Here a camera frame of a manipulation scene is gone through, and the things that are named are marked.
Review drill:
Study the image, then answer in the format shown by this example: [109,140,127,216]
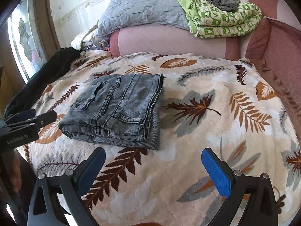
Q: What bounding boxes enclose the grey denim pants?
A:
[59,73,164,150]

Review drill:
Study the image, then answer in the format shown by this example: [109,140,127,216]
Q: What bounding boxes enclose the person's left hand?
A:
[1,150,22,193]

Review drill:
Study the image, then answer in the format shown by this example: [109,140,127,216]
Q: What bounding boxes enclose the black garment on armrest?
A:
[4,47,81,117]

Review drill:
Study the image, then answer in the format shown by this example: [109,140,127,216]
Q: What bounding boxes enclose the stained glass window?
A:
[7,0,46,82]

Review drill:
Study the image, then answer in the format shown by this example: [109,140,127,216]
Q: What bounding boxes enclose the white cushion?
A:
[70,24,98,50]

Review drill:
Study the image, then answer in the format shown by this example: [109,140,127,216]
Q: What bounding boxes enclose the leaf pattern beige blanket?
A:
[34,50,300,225]

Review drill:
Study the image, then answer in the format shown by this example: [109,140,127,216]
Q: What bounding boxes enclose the grey quilted blanket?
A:
[96,0,190,40]

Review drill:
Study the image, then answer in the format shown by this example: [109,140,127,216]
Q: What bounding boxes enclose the pink sofa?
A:
[109,0,300,138]

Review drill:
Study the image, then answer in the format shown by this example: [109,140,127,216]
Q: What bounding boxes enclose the green patterned folded blanket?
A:
[177,0,263,39]

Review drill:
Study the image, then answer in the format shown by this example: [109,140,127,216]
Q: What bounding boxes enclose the dark grey cloth on blanket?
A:
[205,0,240,12]

